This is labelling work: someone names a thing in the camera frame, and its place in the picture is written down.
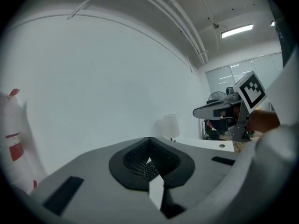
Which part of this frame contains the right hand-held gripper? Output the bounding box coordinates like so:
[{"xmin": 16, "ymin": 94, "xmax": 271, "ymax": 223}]
[{"xmin": 192, "ymin": 70, "xmax": 267, "ymax": 142}]

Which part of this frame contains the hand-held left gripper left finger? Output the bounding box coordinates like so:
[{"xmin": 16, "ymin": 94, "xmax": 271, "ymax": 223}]
[{"xmin": 30, "ymin": 136, "xmax": 169, "ymax": 224}]

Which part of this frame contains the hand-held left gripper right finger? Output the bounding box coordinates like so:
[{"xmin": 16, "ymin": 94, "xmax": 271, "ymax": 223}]
[{"xmin": 149, "ymin": 136, "xmax": 238, "ymax": 219}]

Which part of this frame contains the person's right forearm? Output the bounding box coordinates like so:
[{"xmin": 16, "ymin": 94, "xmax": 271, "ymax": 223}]
[{"xmin": 247, "ymin": 109, "xmax": 281, "ymax": 134}]

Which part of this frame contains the person's right hand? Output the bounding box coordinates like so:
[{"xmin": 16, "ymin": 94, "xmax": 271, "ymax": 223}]
[{"xmin": 219, "ymin": 106, "xmax": 241, "ymax": 124}]

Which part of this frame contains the black standing fan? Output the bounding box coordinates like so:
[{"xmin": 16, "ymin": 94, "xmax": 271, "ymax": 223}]
[{"xmin": 207, "ymin": 91, "xmax": 228, "ymax": 105}]

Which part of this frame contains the black office chair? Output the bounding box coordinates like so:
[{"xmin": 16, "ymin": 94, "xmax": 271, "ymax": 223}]
[{"xmin": 202, "ymin": 117, "xmax": 232, "ymax": 140}]

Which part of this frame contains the white table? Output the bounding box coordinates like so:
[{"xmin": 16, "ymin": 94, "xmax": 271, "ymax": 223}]
[{"xmin": 149, "ymin": 136, "xmax": 235, "ymax": 153}]

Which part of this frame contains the frosted glass partition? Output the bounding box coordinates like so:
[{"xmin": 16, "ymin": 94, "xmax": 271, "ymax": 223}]
[{"xmin": 205, "ymin": 52, "xmax": 284, "ymax": 107}]

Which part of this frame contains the white desk lamp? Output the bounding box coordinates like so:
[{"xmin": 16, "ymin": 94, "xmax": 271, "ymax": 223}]
[{"xmin": 160, "ymin": 113, "xmax": 181, "ymax": 142}]

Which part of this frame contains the black keyboard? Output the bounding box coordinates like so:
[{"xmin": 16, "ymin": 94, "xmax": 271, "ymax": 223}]
[{"xmin": 142, "ymin": 160, "xmax": 160, "ymax": 182}]

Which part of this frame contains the ceiling light panel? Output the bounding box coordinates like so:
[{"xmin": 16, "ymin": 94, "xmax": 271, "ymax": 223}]
[{"xmin": 220, "ymin": 24, "xmax": 254, "ymax": 39}]

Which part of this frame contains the white ceiling conduit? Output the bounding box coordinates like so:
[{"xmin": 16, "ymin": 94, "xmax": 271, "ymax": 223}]
[{"xmin": 66, "ymin": 0, "xmax": 210, "ymax": 65}]

